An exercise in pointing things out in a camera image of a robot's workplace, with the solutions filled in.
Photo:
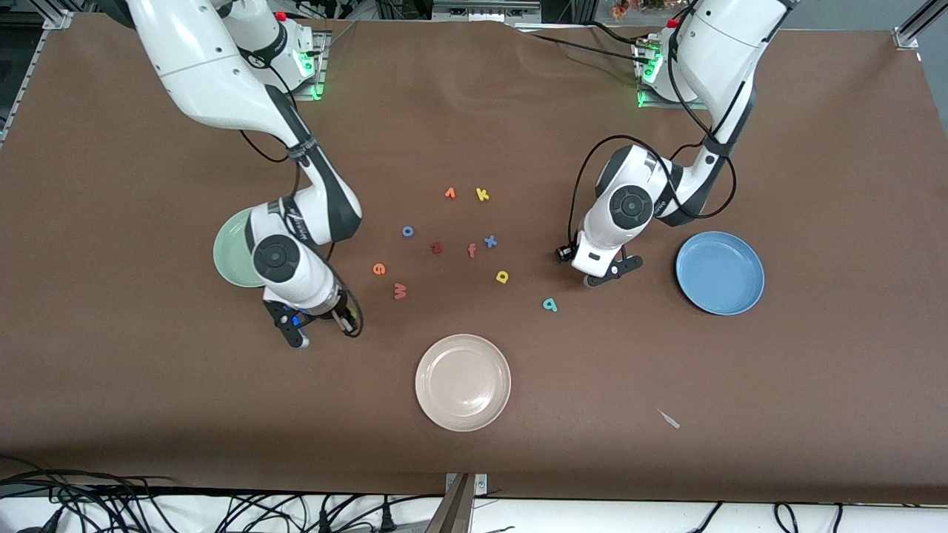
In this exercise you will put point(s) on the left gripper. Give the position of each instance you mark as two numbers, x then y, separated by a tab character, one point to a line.
565	253

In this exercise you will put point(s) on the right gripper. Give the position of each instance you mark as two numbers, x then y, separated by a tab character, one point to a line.
341	317

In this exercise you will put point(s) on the red foam letter w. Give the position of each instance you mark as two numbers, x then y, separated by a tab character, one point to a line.
400	292

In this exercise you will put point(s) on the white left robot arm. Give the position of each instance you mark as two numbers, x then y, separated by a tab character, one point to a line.
729	59

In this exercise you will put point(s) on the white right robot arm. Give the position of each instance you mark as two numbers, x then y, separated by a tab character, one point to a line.
200	66

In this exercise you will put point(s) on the green plate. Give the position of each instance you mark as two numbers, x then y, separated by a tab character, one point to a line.
229	255

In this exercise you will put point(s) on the beige plate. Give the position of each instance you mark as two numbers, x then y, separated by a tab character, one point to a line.
463	383

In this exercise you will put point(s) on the blue plate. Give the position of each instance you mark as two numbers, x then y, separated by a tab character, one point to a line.
720	272

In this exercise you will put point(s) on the small white plastic scrap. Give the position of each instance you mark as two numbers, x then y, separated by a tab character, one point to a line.
669	419

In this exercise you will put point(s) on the brown paper table cover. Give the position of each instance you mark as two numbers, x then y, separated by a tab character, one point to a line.
148	370

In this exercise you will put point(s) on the black power plug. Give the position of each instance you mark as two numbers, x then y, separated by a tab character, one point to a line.
326	522
386	518

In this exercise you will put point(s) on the orange dried flowers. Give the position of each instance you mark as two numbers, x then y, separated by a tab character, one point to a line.
621	9

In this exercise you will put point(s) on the grey metal box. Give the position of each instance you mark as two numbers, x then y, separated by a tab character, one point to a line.
485	11

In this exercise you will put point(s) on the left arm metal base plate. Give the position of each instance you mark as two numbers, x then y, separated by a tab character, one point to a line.
655	104

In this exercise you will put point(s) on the metal table edge bracket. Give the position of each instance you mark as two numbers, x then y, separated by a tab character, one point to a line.
481	485

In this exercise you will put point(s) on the grey metal post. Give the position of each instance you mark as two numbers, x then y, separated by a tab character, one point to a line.
453	514

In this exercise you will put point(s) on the aluminium frame rail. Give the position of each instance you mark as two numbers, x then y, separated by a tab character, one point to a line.
26	83

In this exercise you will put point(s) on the aluminium frame profile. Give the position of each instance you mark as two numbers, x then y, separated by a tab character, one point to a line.
907	37

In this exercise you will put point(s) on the aluminium frame corner bracket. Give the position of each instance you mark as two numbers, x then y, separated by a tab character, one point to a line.
59	20

